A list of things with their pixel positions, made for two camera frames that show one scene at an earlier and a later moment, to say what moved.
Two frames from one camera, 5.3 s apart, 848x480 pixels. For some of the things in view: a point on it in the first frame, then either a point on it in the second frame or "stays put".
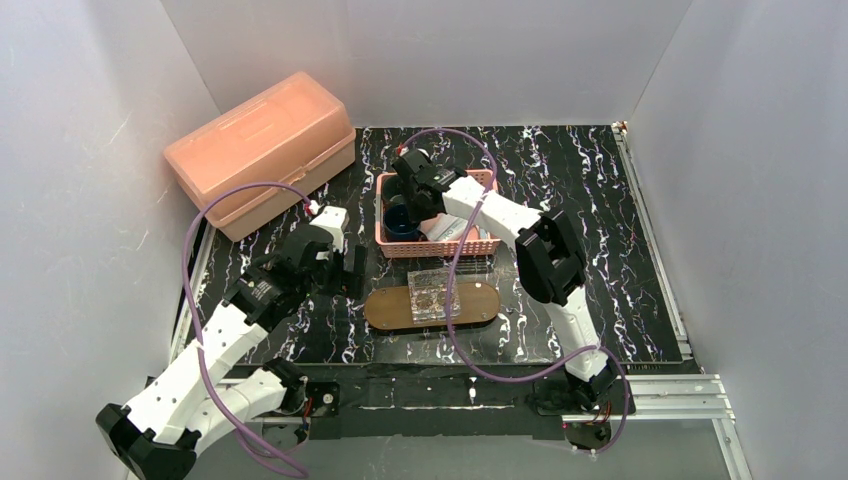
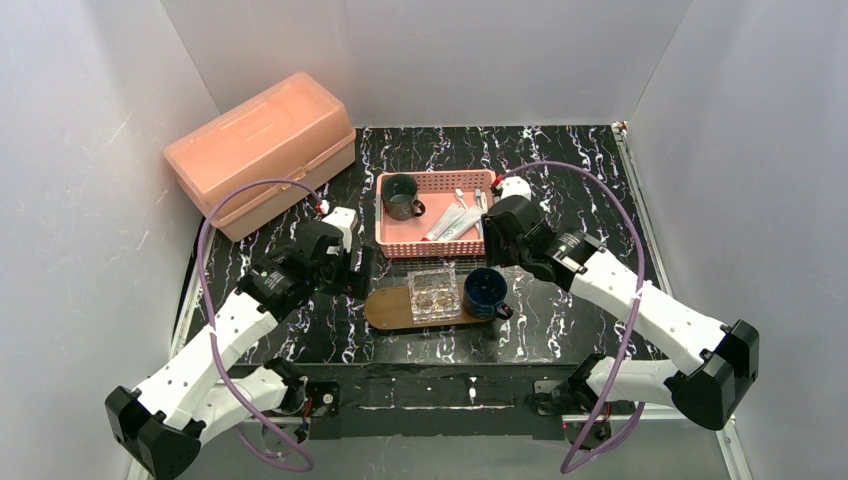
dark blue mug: (398, 225) to (484, 295)
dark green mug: (393, 190) stays put
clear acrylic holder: (429, 293) stays put
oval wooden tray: (389, 307) stays put
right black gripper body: (411, 176) to (494, 240)
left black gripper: (337, 268) stays put
